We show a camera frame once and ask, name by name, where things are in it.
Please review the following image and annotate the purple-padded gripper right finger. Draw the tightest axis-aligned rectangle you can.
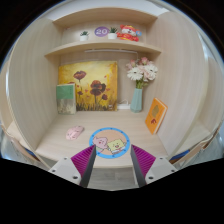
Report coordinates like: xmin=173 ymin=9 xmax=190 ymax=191
xmin=131 ymin=145 xmax=177 ymax=187

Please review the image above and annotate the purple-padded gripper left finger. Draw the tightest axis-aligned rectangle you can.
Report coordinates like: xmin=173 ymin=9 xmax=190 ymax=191
xmin=49 ymin=145 xmax=96 ymax=187

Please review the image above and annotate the pink computer mouse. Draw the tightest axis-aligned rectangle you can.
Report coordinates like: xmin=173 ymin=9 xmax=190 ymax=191
xmin=66 ymin=126 xmax=84 ymax=140

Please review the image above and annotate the round cartoon mouse pad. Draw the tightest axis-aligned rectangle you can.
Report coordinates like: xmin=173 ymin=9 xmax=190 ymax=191
xmin=89 ymin=127 xmax=130 ymax=159

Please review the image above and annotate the orange book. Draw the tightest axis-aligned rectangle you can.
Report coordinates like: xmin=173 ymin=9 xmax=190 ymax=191
xmin=145 ymin=98 xmax=168 ymax=134

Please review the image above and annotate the teal ribbed vase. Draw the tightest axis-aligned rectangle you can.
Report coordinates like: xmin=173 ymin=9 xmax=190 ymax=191
xmin=130 ymin=88 xmax=142 ymax=113

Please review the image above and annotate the white power adapter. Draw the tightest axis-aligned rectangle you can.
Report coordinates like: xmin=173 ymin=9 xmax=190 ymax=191
xmin=117 ymin=100 xmax=130 ymax=110

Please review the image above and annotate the green book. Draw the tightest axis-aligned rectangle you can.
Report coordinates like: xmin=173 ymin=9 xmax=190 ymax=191
xmin=56 ymin=84 xmax=76 ymax=115

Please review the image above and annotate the yellow poppy flower painting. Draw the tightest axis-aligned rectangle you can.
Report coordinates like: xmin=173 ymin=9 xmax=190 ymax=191
xmin=58 ymin=61 xmax=118 ymax=111

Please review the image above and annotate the pink white flower bouquet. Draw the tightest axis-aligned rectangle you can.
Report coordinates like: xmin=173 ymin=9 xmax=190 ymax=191
xmin=126 ymin=57 xmax=158 ymax=89

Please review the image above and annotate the white light bar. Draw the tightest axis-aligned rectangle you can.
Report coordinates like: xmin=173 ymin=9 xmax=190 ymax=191
xmin=84 ymin=49 xmax=138 ymax=54

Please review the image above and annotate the left small potted plant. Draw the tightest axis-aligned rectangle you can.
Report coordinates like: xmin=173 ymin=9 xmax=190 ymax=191
xmin=80 ymin=31 xmax=89 ymax=41

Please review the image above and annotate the small potted plant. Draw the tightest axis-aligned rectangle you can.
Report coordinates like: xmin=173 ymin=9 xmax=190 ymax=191
xmin=108 ymin=27 xmax=117 ymax=39
xmin=80 ymin=31 xmax=89 ymax=41

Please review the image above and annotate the red lucky figurine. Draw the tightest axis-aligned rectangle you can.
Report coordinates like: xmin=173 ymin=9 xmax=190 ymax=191
xmin=117 ymin=25 xmax=142 ymax=42

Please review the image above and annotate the right small potted plant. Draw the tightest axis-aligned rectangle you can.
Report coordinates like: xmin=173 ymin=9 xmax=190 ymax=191
xmin=108 ymin=27 xmax=117 ymax=39

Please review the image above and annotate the purple round number sign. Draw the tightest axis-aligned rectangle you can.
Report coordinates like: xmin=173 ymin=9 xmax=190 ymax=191
xmin=94 ymin=26 xmax=109 ymax=37

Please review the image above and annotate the wooden wall shelf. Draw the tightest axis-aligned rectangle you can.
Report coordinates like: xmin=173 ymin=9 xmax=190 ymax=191
xmin=46 ymin=39 xmax=162 ymax=56

